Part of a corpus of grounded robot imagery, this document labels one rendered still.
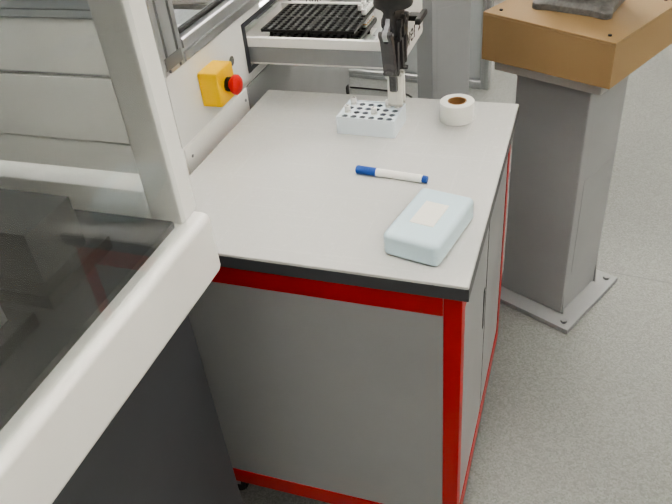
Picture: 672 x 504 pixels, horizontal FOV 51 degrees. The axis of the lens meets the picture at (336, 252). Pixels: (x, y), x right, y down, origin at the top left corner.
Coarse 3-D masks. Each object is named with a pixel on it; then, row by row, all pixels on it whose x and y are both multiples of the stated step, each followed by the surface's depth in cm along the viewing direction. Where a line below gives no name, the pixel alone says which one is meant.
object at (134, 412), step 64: (128, 0) 78; (192, 192) 97; (192, 256) 94; (128, 320) 82; (64, 384) 73; (128, 384) 84; (192, 384) 114; (64, 448) 74; (128, 448) 98; (192, 448) 116
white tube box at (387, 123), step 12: (360, 108) 145; (384, 108) 144; (396, 108) 143; (336, 120) 142; (348, 120) 141; (360, 120) 140; (372, 120) 139; (384, 120) 139; (396, 120) 139; (348, 132) 143; (360, 132) 142; (372, 132) 141; (384, 132) 140; (396, 132) 140
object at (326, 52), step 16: (272, 16) 171; (256, 32) 164; (256, 48) 157; (272, 48) 155; (288, 48) 154; (304, 48) 153; (320, 48) 152; (336, 48) 151; (352, 48) 150; (368, 48) 148; (288, 64) 157; (304, 64) 155; (320, 64) 154; (336, 64) 153; (352, 64) 152; (368, 64) 150
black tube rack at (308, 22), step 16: (288, 16) 163; (304, 16) 162; (320, 16) 161; (336, 16) 160; (352, 16) 159; (272, 32) 159; (288, 32) 163; (304, 32) 155; (320, 32) 154; (336, 32) 153; (368, 32) 167
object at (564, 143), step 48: (528, 96) 174; (576, 96) 165; (624, 96) 177; (528, 144) 181; (576, 144) 171; (528, 192) 189; (576, 192) 178; (528, 240) 198; (576, 240) 190; (528, 288) 207; (576, 288) 205
